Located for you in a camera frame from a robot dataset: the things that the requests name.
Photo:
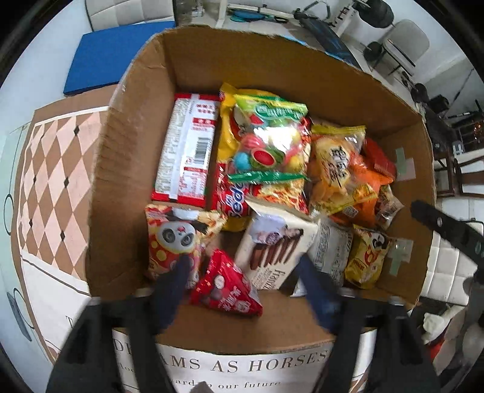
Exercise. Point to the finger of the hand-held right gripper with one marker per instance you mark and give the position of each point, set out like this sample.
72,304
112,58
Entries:
446,228

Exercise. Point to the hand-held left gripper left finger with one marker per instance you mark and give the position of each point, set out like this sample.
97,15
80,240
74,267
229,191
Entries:
172,287

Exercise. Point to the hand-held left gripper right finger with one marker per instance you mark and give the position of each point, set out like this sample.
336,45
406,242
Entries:
315,291

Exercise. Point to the panda print snack packet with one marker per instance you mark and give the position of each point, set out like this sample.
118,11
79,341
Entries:
170,234

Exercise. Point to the red triangular snack packet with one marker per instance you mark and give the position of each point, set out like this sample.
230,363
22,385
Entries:
227,291

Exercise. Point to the white biscuit box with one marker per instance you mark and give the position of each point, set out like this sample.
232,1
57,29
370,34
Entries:
272,242

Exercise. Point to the orange snack packet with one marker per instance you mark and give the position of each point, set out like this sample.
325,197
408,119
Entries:
380,160

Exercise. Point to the long red white snack packet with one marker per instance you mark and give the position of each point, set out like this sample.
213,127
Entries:
181,151

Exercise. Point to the cardboard box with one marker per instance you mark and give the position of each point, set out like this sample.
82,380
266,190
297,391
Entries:
264,60

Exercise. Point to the white quilted seat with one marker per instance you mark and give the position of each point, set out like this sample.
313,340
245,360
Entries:
446,276

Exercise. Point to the white barcode snack packet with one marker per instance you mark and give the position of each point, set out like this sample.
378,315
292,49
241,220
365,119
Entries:
332,245

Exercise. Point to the dark wooden chair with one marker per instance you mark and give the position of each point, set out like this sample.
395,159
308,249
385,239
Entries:
450,177

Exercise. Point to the small yellow snack packet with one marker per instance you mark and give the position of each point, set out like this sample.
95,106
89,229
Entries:
365,264

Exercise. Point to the small cream snack packet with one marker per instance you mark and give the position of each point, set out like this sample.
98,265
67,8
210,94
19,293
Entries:
387,206

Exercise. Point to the orange snack bag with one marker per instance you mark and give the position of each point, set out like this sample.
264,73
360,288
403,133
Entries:
365,179

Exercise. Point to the white cloth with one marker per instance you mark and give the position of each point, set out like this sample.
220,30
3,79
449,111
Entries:
438,325

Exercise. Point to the yellow chips bag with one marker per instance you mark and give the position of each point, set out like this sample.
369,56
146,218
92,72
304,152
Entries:
332,170

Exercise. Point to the clear green candy bag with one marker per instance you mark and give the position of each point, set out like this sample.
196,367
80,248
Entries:
272,147

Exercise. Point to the grey chair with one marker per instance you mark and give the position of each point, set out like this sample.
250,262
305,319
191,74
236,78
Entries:
408,41

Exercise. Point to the dark blue board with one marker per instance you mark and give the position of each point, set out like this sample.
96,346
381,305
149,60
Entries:
329,37

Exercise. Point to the blue foam mat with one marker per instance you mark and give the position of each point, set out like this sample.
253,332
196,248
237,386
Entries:
102,60

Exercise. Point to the white padded chair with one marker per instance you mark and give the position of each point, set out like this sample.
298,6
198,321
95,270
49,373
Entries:
124,13

